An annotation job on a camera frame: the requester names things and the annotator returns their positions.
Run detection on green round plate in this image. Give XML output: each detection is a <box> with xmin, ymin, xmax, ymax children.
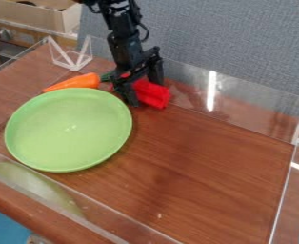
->
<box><xmin>5</xmin><ymin>89</ymin><xmax>132</xmax><ymax>173</ymax></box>

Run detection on black cable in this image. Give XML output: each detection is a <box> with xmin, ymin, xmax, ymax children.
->
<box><xmin>136</xmin><ymin>22</ymin><xmax>150</xmax><ymax>44</ymax></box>

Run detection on orange toy carrot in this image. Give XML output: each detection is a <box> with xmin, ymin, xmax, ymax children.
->
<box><xmin>42</xmin><ymin>72</ymin><xmax>109</xmax><ymax>92</ymax></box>

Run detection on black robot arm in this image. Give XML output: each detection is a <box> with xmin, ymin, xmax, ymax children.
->
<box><xmin>75</xmin><ymin>0</ymin><xmax>164</xmax><ymax>107</ymax></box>

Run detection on red rectangular block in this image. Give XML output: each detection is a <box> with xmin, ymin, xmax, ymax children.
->
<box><xmin>109</xmin><ymin>77</ymin><xmax>173</xmax><ymax>111</ymax></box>

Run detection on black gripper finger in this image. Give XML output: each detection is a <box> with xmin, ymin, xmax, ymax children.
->
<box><xmin>121</xmin><ymin>83</ymin><xmax>140</xmax><ymax>107</ymax></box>
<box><xmin>148</xmin><ymin>59</ymin><xmax>164</xmax><ymax>86</ymax></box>

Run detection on wooden shelf unit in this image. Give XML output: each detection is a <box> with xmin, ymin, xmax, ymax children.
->
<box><xmin>0</xmin><ymin>19</ymin><xmax>77</xmax><ymax>67</ymax></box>

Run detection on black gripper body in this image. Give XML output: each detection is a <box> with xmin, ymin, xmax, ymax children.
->
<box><xmin>106</xmin><ymin>31</ymin><xmax>162</xmax><ymax>85</ymax></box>

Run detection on clear acrylic enclosure wall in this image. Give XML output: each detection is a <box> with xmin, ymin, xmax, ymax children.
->
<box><xmin>0</xmin><ymin>41</ymin><xmax>299</xmax><ymax>244</ymax></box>

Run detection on cardboard box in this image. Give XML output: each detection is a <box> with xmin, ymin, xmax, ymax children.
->
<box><xmin>0</xmin><ymin>0</ymin><xmax>81</xmax><ymax>32</ymax></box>

